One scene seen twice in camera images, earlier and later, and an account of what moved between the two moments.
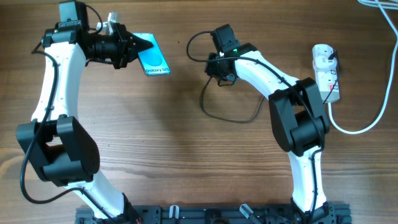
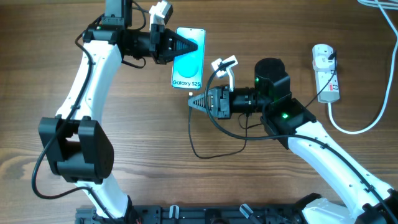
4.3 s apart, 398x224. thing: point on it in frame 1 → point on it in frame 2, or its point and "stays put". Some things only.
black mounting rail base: [328, 213] stays put
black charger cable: [334, 53] → [228, 134]
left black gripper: [129, 50] → [161, 45]
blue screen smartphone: [153, 61] → [188, 68]
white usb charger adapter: [324, 61] stays put
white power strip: [327, 79] stays put
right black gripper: [210, 69] → [222, 101]
